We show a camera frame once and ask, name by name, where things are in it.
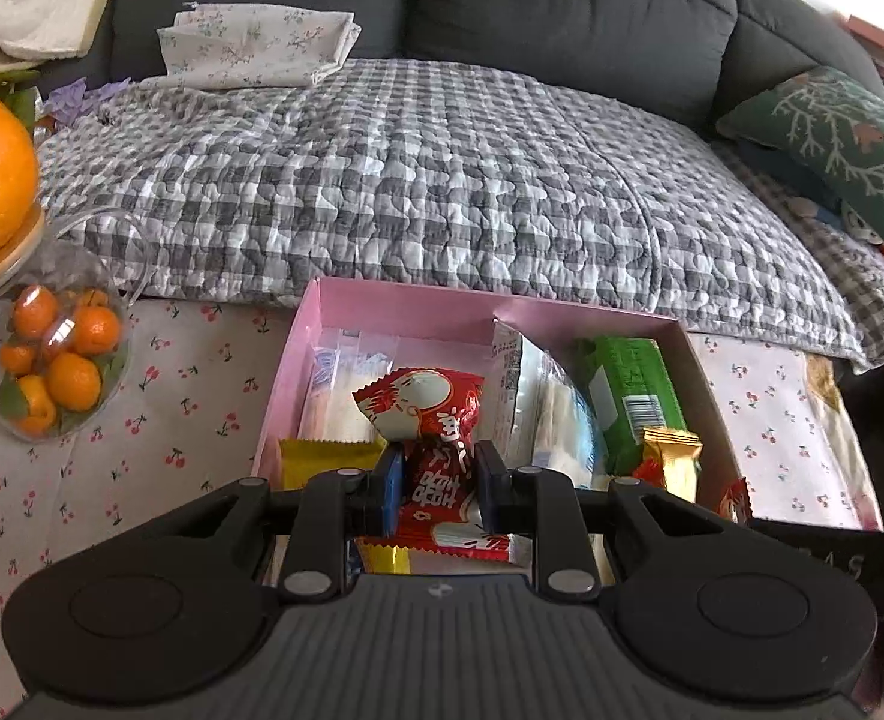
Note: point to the glass jar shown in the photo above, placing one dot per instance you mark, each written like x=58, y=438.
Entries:
x=112, y=255

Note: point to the pink cardboard box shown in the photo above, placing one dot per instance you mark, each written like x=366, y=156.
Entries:
x=299, y=345

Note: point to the yellow snack packet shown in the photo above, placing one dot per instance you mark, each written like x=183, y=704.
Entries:
x=329, y=461

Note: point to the cluster of small mandarins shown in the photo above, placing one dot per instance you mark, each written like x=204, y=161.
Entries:
x=75, y=379

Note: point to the cherry print tablecloth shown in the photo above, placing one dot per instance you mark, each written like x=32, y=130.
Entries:
x=172, y=405

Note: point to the wooden jar lid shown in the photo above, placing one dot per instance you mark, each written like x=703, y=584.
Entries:
x=15, y=262

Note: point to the blue pillow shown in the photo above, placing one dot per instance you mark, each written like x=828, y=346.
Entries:
x=779, y=172

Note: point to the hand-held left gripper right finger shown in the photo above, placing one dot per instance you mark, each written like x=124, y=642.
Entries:
x=488, y=491

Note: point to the green patterned pillow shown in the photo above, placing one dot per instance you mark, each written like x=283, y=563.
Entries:
x=832, y=135

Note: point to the white faced plush toy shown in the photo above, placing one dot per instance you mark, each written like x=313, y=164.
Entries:
x=858, y=221

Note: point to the folded floral cloth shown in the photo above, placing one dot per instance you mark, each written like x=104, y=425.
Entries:
x=262, y=45

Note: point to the dark grey sofa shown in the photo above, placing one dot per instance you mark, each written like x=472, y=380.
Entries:
x=562, y=7

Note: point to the grey checked quilt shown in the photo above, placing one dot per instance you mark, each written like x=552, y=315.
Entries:
x=449, y=180

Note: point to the green snack packet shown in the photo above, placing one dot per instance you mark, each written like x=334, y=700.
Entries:
x=629, y=382

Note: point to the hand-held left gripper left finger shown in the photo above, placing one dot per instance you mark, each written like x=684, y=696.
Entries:
x=391, y=491

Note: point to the long clear cracker packet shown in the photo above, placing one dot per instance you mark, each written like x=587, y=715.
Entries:
x=341, y=397

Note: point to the clear rice cracker packet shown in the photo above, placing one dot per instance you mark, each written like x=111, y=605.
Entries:
x=539, y=405

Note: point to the small red snack packet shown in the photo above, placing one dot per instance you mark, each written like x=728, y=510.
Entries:
x=734, y=501

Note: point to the gold foil snack packet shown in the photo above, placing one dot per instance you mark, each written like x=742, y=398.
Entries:
x=386, y=559

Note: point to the orange snack packet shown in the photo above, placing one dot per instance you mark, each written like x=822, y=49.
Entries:
x=673, y=457

